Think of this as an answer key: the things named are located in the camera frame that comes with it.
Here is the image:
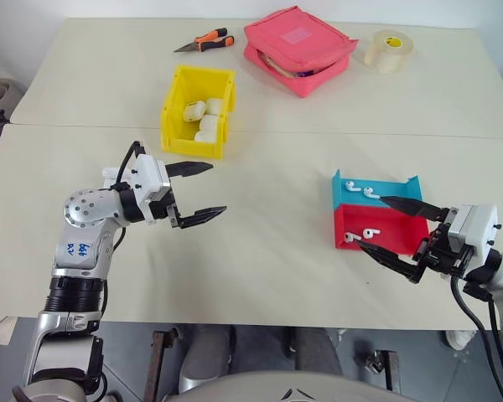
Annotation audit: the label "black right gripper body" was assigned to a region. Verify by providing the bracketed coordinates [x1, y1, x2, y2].
[413, 207, 474, 277]

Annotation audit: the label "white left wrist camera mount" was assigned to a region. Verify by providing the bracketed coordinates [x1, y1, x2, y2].
[101, 153, 172, 225]

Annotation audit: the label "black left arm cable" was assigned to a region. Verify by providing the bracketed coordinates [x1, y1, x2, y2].
[101, 141, 146, 316]

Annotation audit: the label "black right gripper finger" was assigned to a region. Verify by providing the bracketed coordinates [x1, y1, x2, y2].
[379, 195, 449, 222]
[355, 240, 428, 286]

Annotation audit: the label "clear adhesive tape roll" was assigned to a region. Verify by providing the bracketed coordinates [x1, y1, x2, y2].
[363, 28, 417, 75]

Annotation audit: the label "metal floor bracket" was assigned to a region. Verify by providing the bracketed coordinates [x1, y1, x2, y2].
[363, 348, 402, 394]

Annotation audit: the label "yellow plastic bin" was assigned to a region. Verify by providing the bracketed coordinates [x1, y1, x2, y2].
[159, 64, 238, 160]

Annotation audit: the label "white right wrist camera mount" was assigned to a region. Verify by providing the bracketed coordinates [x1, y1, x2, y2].
[448, 204, 502, 269]

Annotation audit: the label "orange black handled pliers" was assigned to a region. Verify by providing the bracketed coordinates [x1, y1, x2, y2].
[173, 27, 236, 54]

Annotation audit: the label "blue plastic tray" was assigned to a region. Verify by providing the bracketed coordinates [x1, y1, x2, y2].
[330, 169, 423, 209]

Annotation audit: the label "rusty metal bar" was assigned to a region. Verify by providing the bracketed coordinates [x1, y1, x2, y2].
[143, 328, 180, 402]

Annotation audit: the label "grey robot torso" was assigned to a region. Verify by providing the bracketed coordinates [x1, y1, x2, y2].
[167, 370, 420, 402]

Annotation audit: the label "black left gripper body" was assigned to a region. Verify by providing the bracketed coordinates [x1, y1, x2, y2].
[148, 190, 184, 229]

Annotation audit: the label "pink fabric zip pouch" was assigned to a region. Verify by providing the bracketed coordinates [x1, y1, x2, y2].
[242, 5, 360, 99]

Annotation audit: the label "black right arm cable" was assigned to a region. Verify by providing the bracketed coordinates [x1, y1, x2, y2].
[449, 274, 503, 402]

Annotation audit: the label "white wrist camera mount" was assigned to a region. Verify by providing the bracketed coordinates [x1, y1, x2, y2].
[101, 153, 172, 225]
[448, 204, 502, 269]

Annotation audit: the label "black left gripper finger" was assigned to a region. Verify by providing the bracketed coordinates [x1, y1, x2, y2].
[170, 204, 228, 230]
[164, 161, 215, 179]

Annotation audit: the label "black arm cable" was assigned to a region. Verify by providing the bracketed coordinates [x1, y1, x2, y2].
[449, 274, 503, 402]
[101, 141, 146, 316]

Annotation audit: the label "red plastic tray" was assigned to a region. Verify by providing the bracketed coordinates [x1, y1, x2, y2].
[333, 204, 431, 257]

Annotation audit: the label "white shoe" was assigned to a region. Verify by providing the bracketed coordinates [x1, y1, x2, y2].
[444, 329, 480, 351]

